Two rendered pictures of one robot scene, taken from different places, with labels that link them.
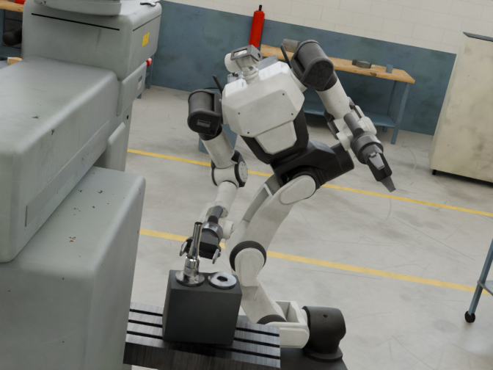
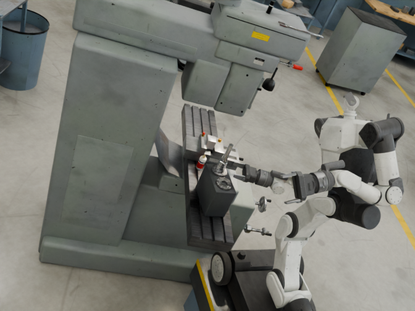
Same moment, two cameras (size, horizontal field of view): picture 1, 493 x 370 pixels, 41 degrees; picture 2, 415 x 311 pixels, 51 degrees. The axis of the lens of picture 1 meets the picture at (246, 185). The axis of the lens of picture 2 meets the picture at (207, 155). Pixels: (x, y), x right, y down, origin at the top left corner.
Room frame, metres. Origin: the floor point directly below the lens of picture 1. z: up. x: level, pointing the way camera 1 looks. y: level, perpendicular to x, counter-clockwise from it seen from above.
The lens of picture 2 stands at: (1.13, -1.66, 2.53)
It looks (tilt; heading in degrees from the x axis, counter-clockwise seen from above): 36 degrees down; 73
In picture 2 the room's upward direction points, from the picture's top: 24 degrees clockwise
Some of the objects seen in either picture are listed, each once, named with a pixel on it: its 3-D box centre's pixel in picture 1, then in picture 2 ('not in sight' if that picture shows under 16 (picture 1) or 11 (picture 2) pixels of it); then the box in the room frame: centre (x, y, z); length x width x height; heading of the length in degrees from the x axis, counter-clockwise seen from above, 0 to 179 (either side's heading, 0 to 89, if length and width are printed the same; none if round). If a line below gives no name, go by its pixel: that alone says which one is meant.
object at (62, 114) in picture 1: (33, 129); (159, 25); (1.29, 0.46, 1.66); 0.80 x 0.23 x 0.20; 1
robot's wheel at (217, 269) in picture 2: not in sight; (220, 268); (2.01, -0.03, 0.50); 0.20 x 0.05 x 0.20; 104
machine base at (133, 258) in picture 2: not in sight; (134, 232); (1.54, 0.46, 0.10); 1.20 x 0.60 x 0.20; 1
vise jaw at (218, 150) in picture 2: not in sight; (217, 147); (1.84, 0.48, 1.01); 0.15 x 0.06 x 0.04; 89
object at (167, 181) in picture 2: not in sight; (197, 172); (1.78, 0.47, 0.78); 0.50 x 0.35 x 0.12; 1
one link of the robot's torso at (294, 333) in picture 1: (279, 323); (288, 288); (2.34, -0.24, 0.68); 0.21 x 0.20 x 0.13; 104
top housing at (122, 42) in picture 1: (98, 29); (259, 26); (1.77, 0.47, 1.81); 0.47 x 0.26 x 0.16; 1
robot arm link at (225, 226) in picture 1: (215, 226); (275, 181); (2.09, 0.08, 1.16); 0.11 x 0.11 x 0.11; 84
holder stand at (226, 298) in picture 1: (201, 305); (215, 189); (1.80, 0.07, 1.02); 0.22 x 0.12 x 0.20; 102
